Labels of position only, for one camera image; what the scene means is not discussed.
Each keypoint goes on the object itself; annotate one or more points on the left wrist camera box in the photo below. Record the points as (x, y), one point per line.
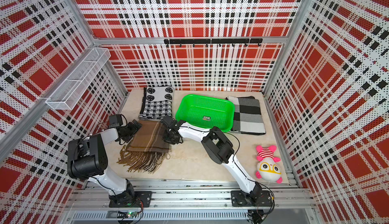
(115, 121)

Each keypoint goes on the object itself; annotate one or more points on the pink white plush toy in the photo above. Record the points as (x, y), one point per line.
(267, 168)

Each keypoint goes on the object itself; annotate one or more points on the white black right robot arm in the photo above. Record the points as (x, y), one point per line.
(220, 150)

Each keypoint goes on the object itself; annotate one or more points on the green plastic basket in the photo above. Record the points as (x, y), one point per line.
(206, 112)

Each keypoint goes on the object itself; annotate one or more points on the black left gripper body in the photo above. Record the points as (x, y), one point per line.
(130, 129)

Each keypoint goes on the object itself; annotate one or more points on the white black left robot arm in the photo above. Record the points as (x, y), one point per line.
(87, 160)

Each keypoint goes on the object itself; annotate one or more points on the black white houndstooth scarf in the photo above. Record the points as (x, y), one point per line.
(156, 102)

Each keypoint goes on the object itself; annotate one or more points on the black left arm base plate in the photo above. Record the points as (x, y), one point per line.
(139, 199)

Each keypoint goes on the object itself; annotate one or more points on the brown fringed scarf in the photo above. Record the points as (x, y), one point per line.
(147, 150)

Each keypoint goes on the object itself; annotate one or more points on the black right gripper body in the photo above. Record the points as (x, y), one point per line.
(168, 137)

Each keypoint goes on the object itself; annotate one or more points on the black wall hook rail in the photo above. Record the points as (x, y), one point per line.
(211, 41)

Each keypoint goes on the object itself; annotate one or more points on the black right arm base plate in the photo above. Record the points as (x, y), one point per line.
(241, 199)

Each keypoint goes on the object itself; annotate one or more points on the green circuit board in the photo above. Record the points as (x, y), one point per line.
(127, 214)

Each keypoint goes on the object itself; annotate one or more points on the grey black white checked scarf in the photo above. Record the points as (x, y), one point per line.
(247, 116)

